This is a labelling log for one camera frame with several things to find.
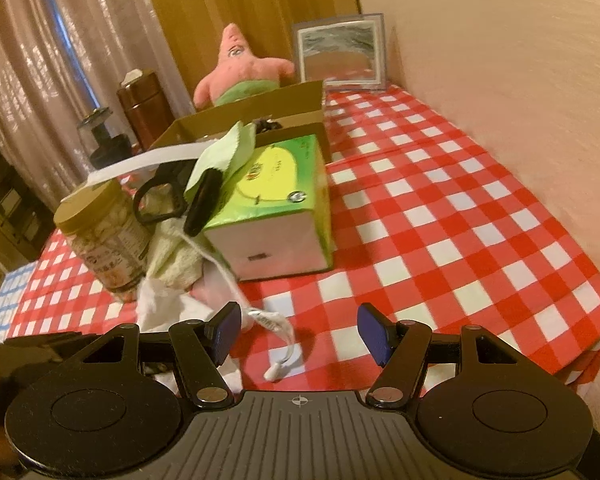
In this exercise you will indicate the red checkered tablecloth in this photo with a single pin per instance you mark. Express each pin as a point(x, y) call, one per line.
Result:
point(430, 210)

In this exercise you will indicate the gold lidded clear jar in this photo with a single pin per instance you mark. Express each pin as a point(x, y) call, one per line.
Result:
point(105, 245)

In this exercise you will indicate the dark wooden shelf unit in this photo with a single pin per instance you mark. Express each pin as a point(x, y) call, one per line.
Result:
point(10, 200)

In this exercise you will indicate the white crumpled tissue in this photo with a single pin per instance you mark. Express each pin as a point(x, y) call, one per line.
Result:
point(155, 305)

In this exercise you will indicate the silver framed table mirror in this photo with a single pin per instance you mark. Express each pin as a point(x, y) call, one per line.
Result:
point(340, 50)

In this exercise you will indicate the black oblong case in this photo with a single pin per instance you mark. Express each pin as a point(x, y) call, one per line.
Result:
point(202, 205)

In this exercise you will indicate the blue checkered cloth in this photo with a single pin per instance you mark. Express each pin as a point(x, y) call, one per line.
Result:
point(10, 300)

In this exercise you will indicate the clear plastic bag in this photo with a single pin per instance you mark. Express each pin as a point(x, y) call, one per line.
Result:
point(217, 160)

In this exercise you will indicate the black scissors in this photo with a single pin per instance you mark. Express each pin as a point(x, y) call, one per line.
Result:
point(175, 172)

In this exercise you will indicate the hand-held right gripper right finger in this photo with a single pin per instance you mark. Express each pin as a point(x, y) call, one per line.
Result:
point(372, 332)

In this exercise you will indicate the sheer pale curtain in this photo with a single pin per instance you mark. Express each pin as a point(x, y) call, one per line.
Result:
point(30, 60)

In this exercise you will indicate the pink starfish plush toy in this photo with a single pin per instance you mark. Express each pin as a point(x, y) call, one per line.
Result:
point(235, 67)

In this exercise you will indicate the brown cylindrical canister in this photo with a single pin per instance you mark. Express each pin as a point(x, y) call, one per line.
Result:
point(145, 110)

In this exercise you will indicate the white paper strip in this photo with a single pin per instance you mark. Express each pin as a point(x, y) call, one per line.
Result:
point(145, 160)

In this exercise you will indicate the green tissue box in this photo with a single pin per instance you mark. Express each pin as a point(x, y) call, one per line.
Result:
point(275, 240)

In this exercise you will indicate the brown cardboard box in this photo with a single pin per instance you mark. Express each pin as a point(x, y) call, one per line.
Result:
point(280, 105)

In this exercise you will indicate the cream towel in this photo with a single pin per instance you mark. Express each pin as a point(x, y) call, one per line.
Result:
point(172, 255)

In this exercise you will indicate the dark lidded glass jar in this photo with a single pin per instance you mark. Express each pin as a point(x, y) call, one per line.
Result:
point(107, 150)

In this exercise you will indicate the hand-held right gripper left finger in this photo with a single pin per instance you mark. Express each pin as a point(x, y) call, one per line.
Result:
point(228, 332)

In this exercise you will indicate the white carved wooden board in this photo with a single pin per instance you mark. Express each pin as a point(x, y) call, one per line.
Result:
point(132, 76)

